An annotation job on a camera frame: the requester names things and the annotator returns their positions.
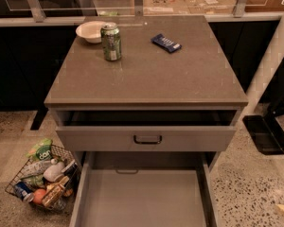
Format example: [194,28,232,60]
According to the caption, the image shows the grey drawer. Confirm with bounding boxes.
[57,110,236,151]
[69,152,221,227]

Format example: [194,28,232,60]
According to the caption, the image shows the grey top drawer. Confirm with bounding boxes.
[57,110,236,151]

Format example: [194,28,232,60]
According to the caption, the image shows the grey drawer cabinet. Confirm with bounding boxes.
[44,16,247,166]

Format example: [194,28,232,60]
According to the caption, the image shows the blue snack bar packet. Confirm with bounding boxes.
[151,34,182,53]

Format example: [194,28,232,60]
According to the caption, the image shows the green soda can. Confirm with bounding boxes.
[100,22,121,61]

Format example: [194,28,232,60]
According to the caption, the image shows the white bowl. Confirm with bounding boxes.
[76,21,104,44]

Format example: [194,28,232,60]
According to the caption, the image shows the cardboard box left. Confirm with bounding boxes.
[143,0,190,15]

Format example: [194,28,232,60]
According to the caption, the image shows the white bottle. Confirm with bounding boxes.
[43,162,64,183]

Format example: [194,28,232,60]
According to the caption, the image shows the green chip bag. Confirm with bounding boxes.
[26,138,52,161]

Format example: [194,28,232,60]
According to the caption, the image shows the clear plastic water bottle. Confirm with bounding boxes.
[22,159,58,177]

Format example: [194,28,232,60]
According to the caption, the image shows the brown snack box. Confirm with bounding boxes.
[42,176,69,208]

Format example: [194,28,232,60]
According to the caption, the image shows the black tray on floor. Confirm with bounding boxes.
[242,114,284,155]

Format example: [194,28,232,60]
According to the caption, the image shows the orange fruit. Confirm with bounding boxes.
[33,188,46,204]

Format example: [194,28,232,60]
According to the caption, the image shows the blue soda can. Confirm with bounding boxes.
[13,182,34,202]

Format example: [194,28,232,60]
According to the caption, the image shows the wire basket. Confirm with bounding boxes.
[5,145,79,211]

